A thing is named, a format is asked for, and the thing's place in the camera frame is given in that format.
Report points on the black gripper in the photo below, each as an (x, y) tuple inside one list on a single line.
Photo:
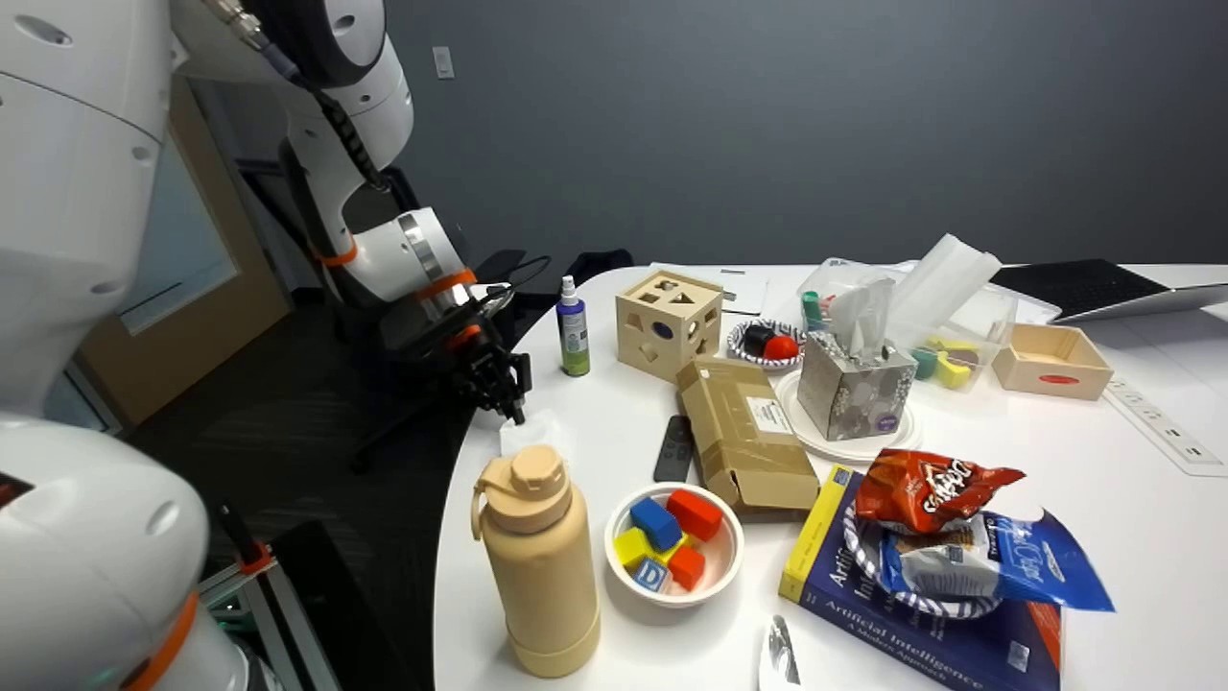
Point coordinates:
[(479, 358)]

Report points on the grey tissue box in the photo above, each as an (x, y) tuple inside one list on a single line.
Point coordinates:
[(853, 379)]

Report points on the purple green spray bottle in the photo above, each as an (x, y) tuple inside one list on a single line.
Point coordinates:
[(573, 328)]

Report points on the tan insulated water bottle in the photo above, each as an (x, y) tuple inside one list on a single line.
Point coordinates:
[(537, 547)]

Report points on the black office chair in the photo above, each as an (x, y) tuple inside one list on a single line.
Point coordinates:
[(374, 294)]

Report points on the wooden shape sorter cube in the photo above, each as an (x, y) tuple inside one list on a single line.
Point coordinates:
[(664, 319)]

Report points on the dark grey remote control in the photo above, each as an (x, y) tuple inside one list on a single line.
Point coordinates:
[(678, 450)]

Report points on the yellow foam block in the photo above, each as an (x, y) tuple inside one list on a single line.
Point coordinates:
[(632, 547)]

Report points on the blue foam block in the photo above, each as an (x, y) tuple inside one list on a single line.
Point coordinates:
[(659, 523)]

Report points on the red foam block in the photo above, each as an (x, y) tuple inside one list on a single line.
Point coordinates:
[(695, 515)]

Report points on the white bowl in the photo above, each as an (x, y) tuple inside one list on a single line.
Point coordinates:
[(672, 547)]

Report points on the orange foam block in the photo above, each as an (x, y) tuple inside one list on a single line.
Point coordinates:
[(687, 565)]

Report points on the small plate with toys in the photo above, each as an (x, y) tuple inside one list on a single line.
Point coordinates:
[(774, 346)]

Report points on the white round plate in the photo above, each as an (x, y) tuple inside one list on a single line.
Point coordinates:
[(858, 450)]

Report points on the white pouch at edge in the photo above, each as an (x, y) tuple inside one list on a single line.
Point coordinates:
[(777, 657)]

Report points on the red chips bag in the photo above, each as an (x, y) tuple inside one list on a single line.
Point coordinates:
[(926, 492)]

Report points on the clear plastic container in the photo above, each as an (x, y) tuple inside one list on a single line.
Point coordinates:
[(939, 309)]

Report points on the small wooden tray box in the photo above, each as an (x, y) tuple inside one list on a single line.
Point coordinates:
[(1054, 364)]

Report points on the blue plastic packet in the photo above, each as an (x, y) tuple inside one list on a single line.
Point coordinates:
[(1044, 561)]

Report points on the blue book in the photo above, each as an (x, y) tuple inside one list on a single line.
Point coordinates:
[(956, 644)]

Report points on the white blue rope toy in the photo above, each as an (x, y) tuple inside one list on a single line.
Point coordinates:
[(948, 578)]

